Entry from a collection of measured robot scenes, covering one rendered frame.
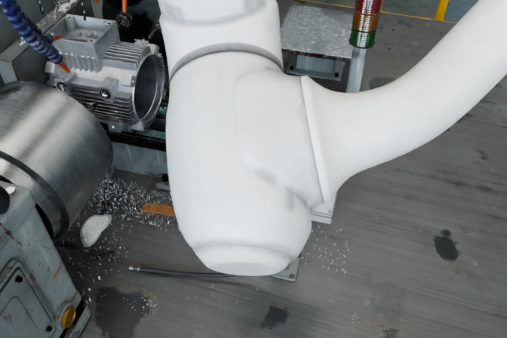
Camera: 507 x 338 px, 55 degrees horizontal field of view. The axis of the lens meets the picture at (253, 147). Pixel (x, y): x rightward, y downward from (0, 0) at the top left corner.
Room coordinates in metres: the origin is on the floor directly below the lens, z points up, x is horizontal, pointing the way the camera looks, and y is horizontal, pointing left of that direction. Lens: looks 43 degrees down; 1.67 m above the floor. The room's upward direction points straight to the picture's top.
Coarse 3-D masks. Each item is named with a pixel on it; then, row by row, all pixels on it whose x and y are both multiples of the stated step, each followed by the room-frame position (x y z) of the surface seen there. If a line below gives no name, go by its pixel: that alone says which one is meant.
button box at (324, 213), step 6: (336, 192) 0.53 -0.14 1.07; (324, 204) 0.51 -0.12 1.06; (330, 204) 0.51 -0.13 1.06; (318, 210) 0.50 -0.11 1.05; (324, 210) 0.50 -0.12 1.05; (330, 210) 0.50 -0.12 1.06; (312, 216) 0.51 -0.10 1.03; (318, 216) 0.50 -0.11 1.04; (324, 216) 0.50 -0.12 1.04; (330, 216) 0.49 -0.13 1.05; (324, 222) 0.51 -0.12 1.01; (330, 222) 0.50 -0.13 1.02
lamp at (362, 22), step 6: (354, 12) 1.06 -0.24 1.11; (360, 12) 1.04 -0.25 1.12; (378, 12) 1.04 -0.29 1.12; (354, 18) 1.05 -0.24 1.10; (360, 18) 1.04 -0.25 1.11; (366, 18) 1.03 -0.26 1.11; (372, 18) 1.03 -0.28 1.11; (378, 18) 1.05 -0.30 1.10; (354, 24) 1.05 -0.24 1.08; (360, 24) 1.03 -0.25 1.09; (366, 24) 1.03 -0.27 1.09; (372, 24) 1.03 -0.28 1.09; (360, 30) 1.03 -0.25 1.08; (366, 30) 1.03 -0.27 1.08; (372, 30) 1.03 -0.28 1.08
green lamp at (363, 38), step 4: (352, 28) 1.05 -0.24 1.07; (352, 32) 1.05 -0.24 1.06; (356, 32) 1.04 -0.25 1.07; (360, 32) 1.03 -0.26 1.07; (364, 32) 1.03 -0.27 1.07; (368, 32) 1.03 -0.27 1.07; (372, 32) 1.03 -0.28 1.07; (352, 36) 1.05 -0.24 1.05; (356, 36) 1.04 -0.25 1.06; (360, 36) 1.03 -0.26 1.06; (364, 36) 1.03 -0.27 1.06; (368, 36) 1.03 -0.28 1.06; (372, 36) 1.03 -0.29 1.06; (352, 40) 1.04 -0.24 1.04; (356, 40) 1.03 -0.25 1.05; (360, 40) 1.03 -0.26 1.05; (364, 40) 1.03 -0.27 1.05; (368, 40) 1.03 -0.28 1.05; (372, 40) 1.04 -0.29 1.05; (356, 44) 1.03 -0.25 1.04; (360, 44) 1.03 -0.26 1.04; (364, 44) 1.03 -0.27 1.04; (368, 44) 1.03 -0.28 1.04; (372, 44) 1.04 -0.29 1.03
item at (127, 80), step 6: (156, 48) 0.94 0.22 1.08; (48, 66) 0.87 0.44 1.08; (54, 66) 0.87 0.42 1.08; (48, 72) 0.86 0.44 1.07; (54, 72) 0.86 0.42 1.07; (126, 78) 0.82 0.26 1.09; (132, 78) 0.82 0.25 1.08; (126, 84) 0.81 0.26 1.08; (132, 84) 0.82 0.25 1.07; (162, 96) 0.94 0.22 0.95; (132, 126) 0.82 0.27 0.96; (138, 126) 0.82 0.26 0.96; (144, 126) 0.83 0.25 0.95
